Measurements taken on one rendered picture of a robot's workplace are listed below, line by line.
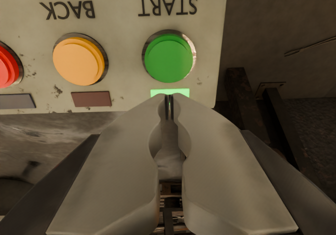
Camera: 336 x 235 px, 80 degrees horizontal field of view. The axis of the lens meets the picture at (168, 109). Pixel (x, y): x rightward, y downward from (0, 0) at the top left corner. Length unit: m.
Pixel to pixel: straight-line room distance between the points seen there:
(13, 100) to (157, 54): 0.15
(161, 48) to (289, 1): 0.79
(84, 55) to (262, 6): 0.78
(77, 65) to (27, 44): 0.05
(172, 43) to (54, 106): 0.13
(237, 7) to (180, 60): 0.71
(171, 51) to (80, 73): 0.08
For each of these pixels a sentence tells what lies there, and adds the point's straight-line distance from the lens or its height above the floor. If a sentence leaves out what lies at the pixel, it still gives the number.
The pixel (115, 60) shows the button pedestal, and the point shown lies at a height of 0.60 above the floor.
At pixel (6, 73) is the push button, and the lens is 0.22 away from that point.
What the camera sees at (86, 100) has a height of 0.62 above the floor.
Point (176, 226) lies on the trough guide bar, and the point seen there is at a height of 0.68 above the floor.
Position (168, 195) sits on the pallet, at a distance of 2.49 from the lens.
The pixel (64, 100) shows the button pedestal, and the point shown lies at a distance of 0.22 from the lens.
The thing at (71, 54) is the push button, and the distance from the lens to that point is 0.18.
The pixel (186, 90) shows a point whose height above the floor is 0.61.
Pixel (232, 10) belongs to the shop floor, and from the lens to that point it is 0.87.
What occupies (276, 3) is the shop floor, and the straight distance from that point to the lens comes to 0.91.
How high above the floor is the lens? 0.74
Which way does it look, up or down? 37 degrees down
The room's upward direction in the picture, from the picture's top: 179 degrees clockwise
